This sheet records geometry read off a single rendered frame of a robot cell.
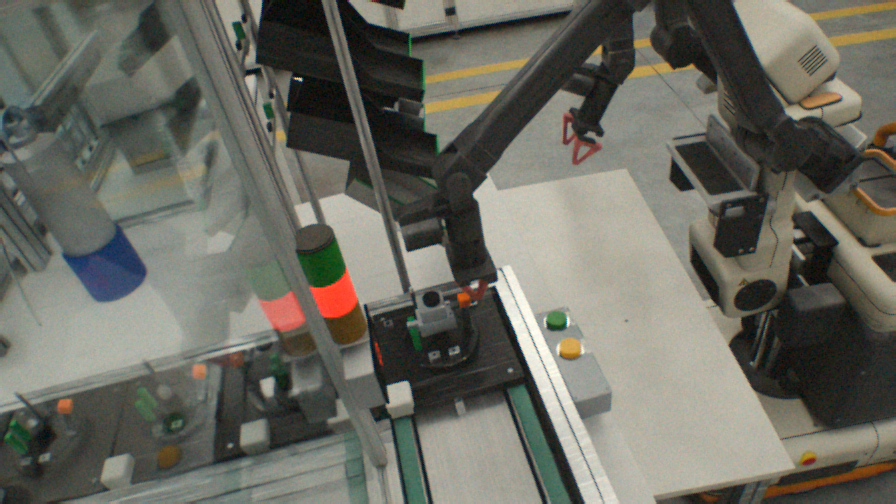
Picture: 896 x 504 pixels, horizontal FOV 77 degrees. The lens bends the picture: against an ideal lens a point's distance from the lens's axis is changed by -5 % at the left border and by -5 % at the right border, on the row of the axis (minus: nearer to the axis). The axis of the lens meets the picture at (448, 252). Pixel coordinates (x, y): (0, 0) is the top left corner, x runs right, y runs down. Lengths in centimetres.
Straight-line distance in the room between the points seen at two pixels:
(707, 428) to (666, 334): 22
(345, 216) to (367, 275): 27
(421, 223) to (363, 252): 64
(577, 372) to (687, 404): 22
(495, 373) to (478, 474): 17
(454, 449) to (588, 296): 47
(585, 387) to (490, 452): 19
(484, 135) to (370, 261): 70
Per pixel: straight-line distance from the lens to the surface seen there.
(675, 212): 295
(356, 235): 157
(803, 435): 189
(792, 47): 119
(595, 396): 103
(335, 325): 72
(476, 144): 85
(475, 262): 94
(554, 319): 111
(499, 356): 107
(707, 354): 123
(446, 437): 105
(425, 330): 103
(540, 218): 152
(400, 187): 127
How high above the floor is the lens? 180
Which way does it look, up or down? 40 degrees down
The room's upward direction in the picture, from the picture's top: 11 degrees counter-clockwise
